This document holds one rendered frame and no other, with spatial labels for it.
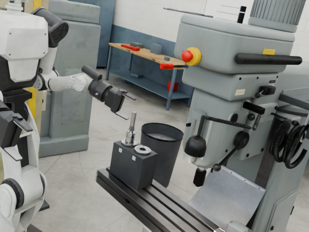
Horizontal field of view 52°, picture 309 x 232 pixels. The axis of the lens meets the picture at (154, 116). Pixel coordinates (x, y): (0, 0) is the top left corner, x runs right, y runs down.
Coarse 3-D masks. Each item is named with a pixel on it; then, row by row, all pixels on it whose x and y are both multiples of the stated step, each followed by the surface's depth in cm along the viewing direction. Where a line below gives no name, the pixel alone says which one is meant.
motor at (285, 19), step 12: (264, 0) 126; (276, 0) 123; (288, 0) 122; (300, 0) 123; (252, 12) 132; (264, 12) 126; (276, 12) 123; (288, 12) 124; (300, 12) 127; (252, 24) 131; (264, 24) 126; (276, 24) 125; (288, 24) 125
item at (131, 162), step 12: (120, 144) 169; (132, 144) 169; (120, 156) 168; (132, 156) 162; (144, 156) 161; (156, 156) 167; (120, 168) 170; (132, 168) 164; (144, 168) 162; (132, 180) 165; (144, 180) 166
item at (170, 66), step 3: (171, 63) 115; (162, 66) 112; (165, 66) 112; (168, 66) 113; (171, 66) 114; (174, 66) 116; (177, 66) 117; (180, 66) 118; (183, 66) 119; (186, 66) 120; (165, 69) 113; (168, 69) 114; (171, 69) 115
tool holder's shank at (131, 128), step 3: (132, 111) 166; (135, 111) 167; (132, 114) 165; (135, 114) 165; (132, 117) 165; (135, 117) 166; (132, 120) 166; (135, 120) 167; (132, 123) 166; (132, 126) 167; (129, 129) 168; (132, 129) 167; (132, 132) 169
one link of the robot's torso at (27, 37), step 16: (0, 16) 114; (16, 16) 120; (32, 16) 128; (0, 32) 114; (16, 32) 118; (32, 32) 124; (0, 48) 116; (16, 48) 120; (32, 48) 127; (0, 64) 120; (16, 64) 124; (32, 64) 130; (0, 80) 123; (16, 80) 126; (32, 80) 134
